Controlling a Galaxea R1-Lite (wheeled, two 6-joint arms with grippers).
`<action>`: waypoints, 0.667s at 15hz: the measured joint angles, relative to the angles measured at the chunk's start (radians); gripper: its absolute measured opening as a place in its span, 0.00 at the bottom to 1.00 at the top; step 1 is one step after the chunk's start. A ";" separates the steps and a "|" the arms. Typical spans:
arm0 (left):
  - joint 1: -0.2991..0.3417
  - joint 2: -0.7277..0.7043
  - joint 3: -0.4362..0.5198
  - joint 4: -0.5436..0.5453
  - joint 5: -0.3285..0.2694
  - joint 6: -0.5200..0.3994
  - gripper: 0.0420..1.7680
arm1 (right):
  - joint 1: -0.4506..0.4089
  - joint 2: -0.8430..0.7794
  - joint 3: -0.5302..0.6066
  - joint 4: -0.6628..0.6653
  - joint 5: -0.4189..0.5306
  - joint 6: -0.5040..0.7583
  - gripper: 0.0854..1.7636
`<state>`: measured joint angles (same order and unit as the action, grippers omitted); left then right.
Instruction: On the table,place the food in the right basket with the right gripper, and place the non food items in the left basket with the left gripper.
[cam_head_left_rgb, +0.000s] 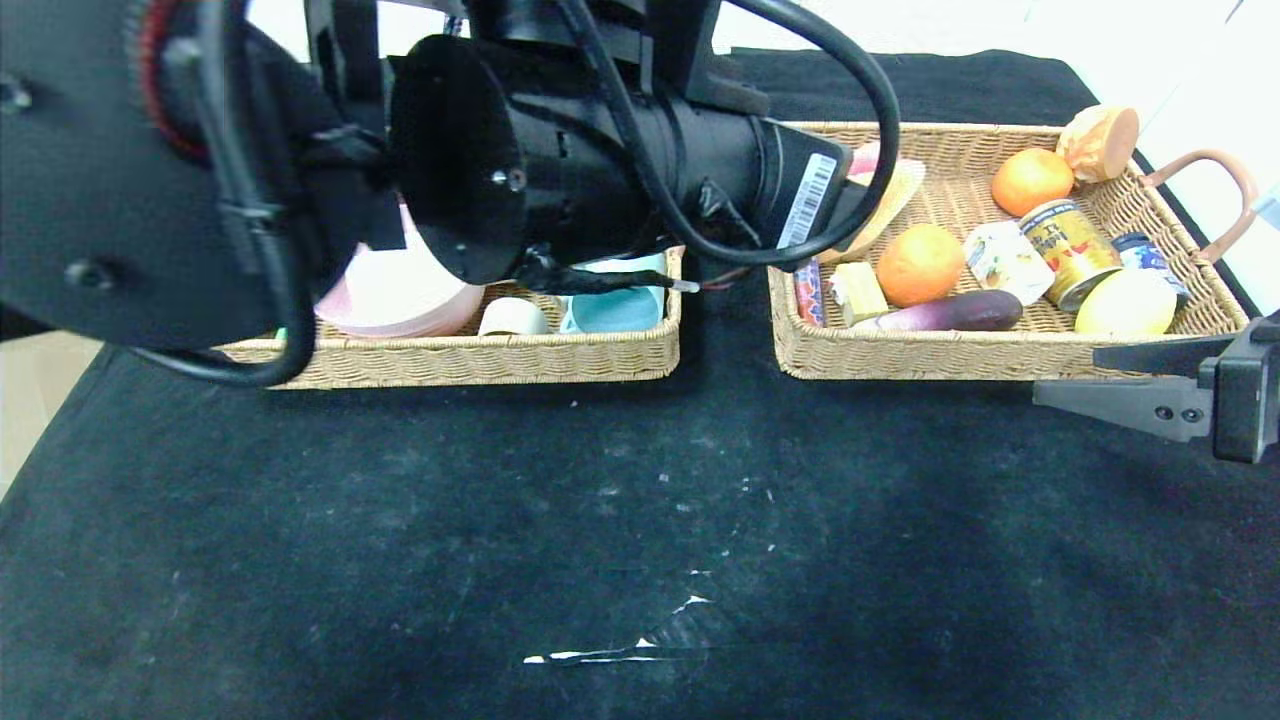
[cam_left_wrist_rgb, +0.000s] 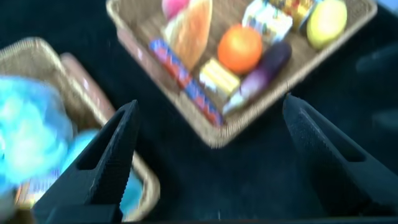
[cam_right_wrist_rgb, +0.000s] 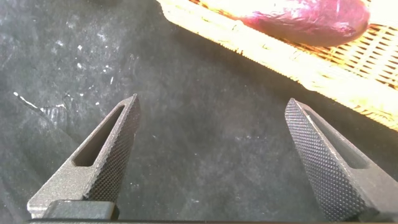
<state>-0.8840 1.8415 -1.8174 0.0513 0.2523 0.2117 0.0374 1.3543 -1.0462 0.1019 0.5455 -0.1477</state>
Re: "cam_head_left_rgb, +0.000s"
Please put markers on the pink peach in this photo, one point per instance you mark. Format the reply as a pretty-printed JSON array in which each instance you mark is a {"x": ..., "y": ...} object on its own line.
[{"x": 862, "y": 160}]

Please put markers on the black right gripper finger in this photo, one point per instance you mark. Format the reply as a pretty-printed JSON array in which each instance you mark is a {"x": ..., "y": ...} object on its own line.
[
  {"x": 1170, "y": 355},
  {"x": 1120, "y": 405}
]

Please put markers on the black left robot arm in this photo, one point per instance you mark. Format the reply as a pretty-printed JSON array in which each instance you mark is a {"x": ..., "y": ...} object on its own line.
[{"x": 200, "y": 150}]

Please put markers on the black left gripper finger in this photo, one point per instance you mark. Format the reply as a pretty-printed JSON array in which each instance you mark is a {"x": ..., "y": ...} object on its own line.
[{"x": 855, "y": 215}]

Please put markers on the gold drink can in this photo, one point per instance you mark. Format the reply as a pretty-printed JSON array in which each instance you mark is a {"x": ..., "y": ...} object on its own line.
[{"x": 1075, "y": 250}]

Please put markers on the wicker basket holding tableware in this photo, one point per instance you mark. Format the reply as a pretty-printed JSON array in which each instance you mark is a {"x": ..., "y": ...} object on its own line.
[{"x": 480, "y": 355}]

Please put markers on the blue and white can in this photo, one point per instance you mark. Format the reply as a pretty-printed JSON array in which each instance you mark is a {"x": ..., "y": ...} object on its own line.
[{"x": 1142, "y": 255}]

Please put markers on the bread slice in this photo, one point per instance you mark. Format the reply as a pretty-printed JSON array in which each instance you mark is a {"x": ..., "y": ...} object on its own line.
[{"x": 905, "y": 185}]

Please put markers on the purple sweet potato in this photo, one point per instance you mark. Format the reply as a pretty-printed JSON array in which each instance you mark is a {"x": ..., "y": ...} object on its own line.
[{"x": 950, "y": 312}]

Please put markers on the teal mug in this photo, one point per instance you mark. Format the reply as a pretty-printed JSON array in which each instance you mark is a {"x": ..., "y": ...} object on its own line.
[{"x": 615, "y": 312}]

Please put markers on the wicker basket holding food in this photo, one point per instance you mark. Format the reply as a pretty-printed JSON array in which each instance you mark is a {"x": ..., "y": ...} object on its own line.
[{"x": 960, "y": 355}]

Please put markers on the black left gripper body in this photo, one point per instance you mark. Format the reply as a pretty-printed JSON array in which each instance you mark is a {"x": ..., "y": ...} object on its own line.
[{"x": 812, "y": 195}]

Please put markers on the round bread roll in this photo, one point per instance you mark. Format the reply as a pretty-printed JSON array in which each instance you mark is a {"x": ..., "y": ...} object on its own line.
[{"x": 1098, "y": 143}]

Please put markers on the yellow cheese block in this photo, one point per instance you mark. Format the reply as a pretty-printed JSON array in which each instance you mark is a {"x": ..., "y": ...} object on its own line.
[{"x": 860, "y": 293}]

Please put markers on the beige small cup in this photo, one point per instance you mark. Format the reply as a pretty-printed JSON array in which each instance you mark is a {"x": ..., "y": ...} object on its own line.
[{"x": 510, "y": 318}]

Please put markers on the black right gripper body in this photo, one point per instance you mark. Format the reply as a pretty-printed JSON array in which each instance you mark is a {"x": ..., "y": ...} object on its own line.
[{"x": 1247, "y": 400}]

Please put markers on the small orange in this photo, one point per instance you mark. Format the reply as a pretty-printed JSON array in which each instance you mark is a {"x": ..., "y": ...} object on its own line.
[{"x": 1030, "y": 182}]

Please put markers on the orange sausage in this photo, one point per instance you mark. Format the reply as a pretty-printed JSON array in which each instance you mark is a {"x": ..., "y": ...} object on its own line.
[{"x": 809, "y": 292}]

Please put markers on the white drink carton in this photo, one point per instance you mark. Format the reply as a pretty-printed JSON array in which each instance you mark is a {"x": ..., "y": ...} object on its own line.
[{"x": 1008, "y": 262}]

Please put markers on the yellow lemon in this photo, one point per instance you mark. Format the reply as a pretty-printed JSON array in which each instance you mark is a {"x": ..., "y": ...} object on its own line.
[{"x": 1124, "y": 303}]

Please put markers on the large orange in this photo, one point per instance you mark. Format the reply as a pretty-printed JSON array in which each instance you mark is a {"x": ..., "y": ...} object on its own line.
[{"x": 920, "y": 264}]

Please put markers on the pink bowl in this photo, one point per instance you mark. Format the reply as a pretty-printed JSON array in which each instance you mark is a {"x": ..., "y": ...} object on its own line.
[{"x": 400, "y": 300}]

